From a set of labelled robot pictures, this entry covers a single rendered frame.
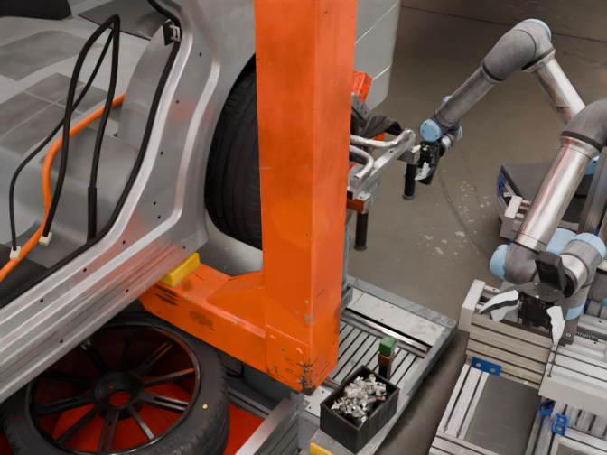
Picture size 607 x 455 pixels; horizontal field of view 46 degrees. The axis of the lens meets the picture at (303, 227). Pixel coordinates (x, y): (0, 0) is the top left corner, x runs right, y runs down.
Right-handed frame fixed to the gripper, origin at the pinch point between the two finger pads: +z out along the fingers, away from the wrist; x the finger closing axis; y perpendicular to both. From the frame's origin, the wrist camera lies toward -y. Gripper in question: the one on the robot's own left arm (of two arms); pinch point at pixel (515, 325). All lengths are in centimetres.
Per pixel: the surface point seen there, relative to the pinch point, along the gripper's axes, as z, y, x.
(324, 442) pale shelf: -2, 72, 55
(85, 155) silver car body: -2, 2, 144
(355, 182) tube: -48, 14, 75
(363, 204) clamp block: -48, 20, 72
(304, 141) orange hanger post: -7, -22, 55
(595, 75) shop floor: -391, 108, 131
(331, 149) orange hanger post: -14, -17, 54
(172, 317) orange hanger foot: -1, 52, 116
